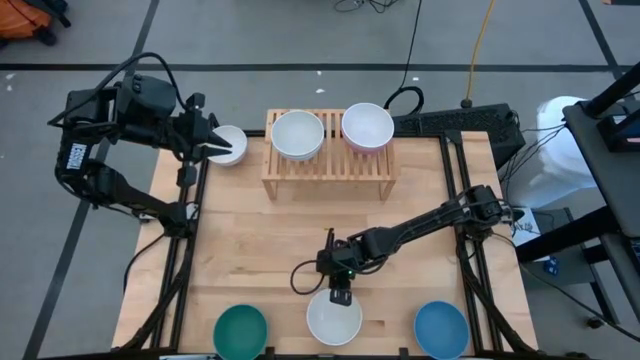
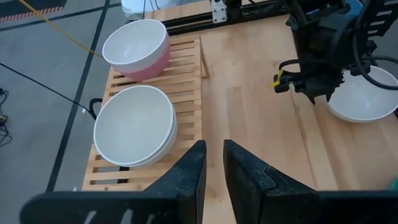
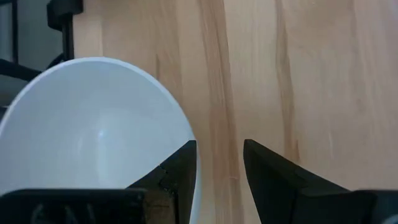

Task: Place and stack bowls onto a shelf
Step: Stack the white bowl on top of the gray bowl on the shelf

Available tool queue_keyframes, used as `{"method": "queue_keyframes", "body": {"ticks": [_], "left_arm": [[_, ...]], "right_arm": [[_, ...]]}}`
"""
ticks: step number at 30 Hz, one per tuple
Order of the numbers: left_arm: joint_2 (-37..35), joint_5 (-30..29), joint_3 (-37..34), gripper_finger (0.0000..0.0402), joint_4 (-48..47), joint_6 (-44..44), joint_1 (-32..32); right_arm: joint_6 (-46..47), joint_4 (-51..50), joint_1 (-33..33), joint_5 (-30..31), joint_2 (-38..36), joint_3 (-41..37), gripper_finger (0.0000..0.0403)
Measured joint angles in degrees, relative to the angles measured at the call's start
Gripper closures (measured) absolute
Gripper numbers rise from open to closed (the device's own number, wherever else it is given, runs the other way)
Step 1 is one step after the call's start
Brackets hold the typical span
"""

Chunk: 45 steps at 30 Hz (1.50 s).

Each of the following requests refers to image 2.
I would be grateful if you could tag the black aluminium table frame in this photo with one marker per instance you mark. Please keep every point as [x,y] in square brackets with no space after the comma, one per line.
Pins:
[199,24]

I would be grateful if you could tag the pink ribbed bowl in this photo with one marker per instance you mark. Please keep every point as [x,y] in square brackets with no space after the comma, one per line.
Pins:
[149,72]

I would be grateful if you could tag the white ribbed bowl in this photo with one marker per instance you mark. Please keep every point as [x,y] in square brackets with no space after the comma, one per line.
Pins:
[133,46]
[367,102]
[133,124]
[175,137]

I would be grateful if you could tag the green ribbed bowl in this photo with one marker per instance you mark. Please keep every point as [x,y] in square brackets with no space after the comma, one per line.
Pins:
[395,184]

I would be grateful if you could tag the black hazard striped mat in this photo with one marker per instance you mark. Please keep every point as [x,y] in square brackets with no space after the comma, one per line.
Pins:
[31,4]

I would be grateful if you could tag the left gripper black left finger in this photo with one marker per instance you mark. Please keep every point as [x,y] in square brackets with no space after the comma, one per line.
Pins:
[180,199]

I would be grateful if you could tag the slatted wooden shelf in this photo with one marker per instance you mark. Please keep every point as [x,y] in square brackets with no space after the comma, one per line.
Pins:
[105,186]

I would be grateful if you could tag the white metal bracket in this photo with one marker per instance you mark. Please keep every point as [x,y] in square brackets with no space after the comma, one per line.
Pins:
[218,12]

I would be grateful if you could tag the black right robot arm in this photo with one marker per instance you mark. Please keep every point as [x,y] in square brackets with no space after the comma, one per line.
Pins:
[311,9]

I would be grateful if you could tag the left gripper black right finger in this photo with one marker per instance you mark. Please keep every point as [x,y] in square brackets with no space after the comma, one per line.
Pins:
[255,199]

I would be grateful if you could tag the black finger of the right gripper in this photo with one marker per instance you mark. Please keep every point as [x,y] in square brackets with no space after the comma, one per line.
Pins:
[339,76]
[298,84]

